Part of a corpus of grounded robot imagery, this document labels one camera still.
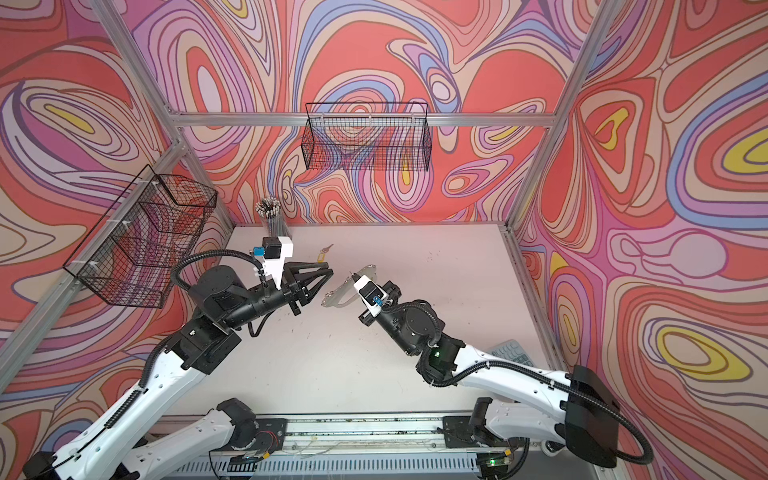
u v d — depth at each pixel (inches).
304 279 21.2
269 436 28.3
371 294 19.7
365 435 29.5
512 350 33.9
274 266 19.7
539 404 17.1
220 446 23.9
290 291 20.1
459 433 28.9
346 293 26.1
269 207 41.2
